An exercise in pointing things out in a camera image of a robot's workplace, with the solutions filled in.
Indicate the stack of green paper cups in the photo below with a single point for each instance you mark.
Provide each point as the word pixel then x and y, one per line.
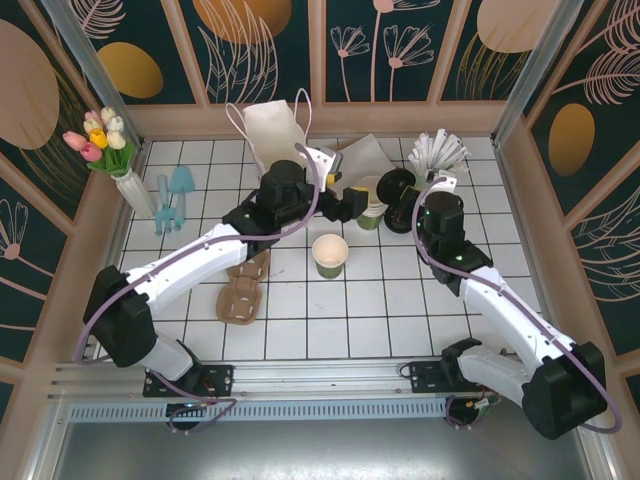
pixel 374 192

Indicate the mint green holder cup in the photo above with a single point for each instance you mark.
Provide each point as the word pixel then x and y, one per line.
pixel 428 176

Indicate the bundle of white straws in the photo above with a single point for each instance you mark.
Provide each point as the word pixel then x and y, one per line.
pixel 440 150

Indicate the green paper coffee cup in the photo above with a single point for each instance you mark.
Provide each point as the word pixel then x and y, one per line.
pixel 330 255

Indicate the white printed paper bag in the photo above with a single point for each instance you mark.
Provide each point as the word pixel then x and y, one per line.
pixel 272 130

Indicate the brown pulp cup carrier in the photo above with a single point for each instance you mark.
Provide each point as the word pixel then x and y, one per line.
pixel 242 300

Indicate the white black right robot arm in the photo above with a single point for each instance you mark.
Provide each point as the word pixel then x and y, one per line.
pixel 500 310

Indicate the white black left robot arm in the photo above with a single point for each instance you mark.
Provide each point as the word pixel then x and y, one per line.
pixel 200 255

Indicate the light blue garden trowel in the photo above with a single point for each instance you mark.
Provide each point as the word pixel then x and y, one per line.
pixel 181 180

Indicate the white ribbed vase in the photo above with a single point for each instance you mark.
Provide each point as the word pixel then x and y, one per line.
pixel 135 195

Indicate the green artificial tulip leaves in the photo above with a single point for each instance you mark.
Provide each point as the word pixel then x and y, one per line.
pixel 117 160

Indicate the white artificial tulip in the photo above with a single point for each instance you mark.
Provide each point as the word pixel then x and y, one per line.
pixel 116 123
pixel 116 140
pixel 107 115

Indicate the small green circuit board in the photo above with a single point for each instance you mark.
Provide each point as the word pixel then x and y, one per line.
pixel 484 405

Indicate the yellow artificial tulip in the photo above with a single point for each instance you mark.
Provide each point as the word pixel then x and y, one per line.
pixel 98 138

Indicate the pink artificial tulip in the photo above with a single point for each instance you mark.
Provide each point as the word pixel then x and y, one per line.
pixel 92 120
pixel 91 150
pixel 72 140

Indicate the aluminium corner post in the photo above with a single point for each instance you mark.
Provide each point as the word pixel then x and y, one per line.
pixel 537 70
pixel 95 70

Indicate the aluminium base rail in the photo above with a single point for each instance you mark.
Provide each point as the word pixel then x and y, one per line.
pixel 320 380

